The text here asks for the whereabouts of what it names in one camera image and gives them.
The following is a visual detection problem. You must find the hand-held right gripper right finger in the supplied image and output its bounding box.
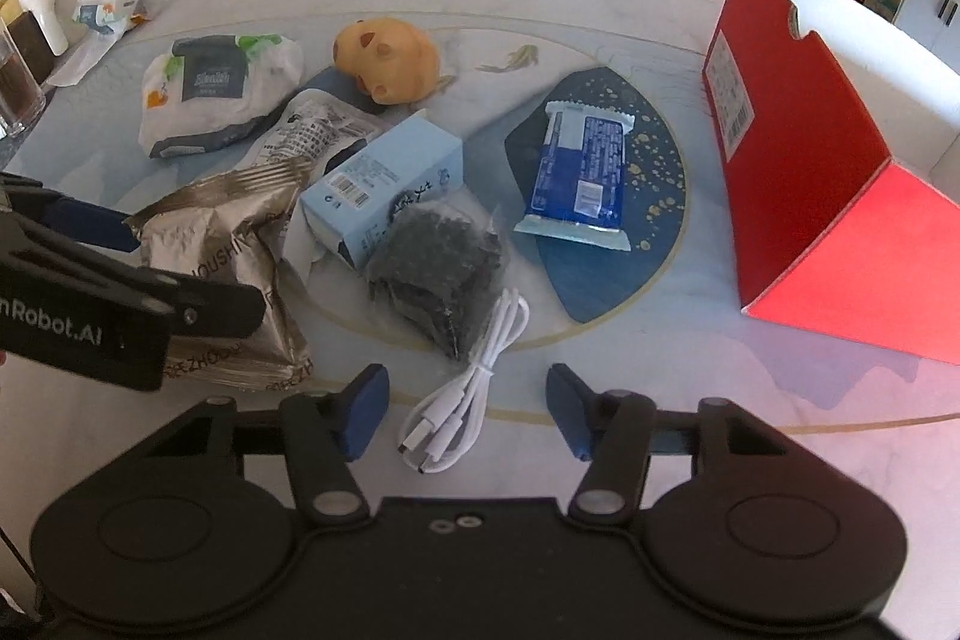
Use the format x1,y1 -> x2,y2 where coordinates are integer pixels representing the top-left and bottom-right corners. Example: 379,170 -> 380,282
546,362 -> 796,525

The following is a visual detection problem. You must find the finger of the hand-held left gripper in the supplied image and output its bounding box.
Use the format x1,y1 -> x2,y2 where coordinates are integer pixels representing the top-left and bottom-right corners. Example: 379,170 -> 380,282
0,212 -> 268,337
0,173 -> 142,253

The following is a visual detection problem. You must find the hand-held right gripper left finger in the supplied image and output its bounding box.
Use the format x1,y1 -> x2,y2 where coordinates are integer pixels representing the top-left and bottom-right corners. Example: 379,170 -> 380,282
150,364 -> 391,528

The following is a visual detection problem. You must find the silver snack packet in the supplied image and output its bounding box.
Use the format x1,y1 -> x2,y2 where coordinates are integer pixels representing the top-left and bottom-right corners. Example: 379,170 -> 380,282
124,156 -> 314,392

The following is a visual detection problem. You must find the white USB cable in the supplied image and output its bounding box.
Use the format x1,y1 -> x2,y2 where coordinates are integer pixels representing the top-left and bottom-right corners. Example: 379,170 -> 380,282
397,287 -> 530,476

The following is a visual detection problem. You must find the clear bag of black parts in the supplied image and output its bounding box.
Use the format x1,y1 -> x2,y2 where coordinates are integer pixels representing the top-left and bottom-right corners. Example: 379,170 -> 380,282
365,197 -> 509,362

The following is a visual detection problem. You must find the white tissue pack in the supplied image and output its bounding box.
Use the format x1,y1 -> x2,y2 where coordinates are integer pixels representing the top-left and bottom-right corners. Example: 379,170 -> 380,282
141,32 -> 305,160

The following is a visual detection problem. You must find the light blue carton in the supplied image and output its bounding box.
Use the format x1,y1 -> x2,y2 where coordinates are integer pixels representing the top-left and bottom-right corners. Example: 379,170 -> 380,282
300,109 -> 464,270

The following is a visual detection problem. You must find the white printed sachet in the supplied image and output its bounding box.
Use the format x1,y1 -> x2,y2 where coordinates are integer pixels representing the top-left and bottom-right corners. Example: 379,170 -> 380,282
251,89 -> 383,184

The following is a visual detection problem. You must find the blue snack packet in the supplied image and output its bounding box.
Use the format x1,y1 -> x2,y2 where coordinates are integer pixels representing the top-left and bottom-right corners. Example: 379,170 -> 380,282
514,100 -> 637,251

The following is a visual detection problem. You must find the yellow plush toy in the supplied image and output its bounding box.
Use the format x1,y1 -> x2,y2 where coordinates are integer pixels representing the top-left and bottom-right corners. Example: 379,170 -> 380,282
334,19 -> 441,107

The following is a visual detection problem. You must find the red cardboard box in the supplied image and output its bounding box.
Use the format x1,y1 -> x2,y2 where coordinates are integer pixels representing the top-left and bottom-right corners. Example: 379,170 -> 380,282
703,0 -> 960,365

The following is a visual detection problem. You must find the glass of dark drink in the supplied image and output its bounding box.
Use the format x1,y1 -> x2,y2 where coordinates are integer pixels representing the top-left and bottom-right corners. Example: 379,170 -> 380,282
0,21 -> 47,135

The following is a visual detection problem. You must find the white thermometer gun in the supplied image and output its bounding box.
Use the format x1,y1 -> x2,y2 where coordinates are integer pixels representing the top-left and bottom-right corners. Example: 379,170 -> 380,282
19,0 -> 70,58

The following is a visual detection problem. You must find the small printed tissue packet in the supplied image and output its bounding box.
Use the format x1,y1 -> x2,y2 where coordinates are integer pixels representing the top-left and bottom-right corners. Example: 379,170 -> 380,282
73,0 -> 170,35

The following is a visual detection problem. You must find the white wall cabinet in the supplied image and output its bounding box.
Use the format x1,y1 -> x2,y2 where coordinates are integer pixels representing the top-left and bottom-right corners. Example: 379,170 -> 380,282
892,0 -> 960,56

